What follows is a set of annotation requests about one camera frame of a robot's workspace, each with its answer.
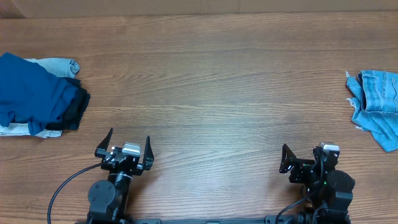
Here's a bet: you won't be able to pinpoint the dark blue shirt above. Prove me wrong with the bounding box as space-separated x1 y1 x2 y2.
1 53 78 136

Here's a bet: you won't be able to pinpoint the white garment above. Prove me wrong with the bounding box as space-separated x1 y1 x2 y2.
1 123 62 138

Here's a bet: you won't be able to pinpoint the light grey folded garment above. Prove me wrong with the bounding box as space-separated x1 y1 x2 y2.
25 58 80 78

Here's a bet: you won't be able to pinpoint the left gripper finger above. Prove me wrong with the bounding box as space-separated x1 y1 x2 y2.
143 136 154 170
96 128 113 151

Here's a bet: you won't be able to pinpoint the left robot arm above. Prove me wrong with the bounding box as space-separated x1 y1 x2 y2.
86 129 154 223

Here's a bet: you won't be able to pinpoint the light blue denim jeans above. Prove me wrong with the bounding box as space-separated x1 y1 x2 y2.
346 70 397 152

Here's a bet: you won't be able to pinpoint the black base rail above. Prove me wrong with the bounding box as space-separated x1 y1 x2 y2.
119 214 312 224

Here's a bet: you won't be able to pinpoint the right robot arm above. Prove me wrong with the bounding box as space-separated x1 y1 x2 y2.
274 142 355 224

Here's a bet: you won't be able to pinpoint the black garment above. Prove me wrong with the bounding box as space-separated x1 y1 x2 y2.
45 77 91 131

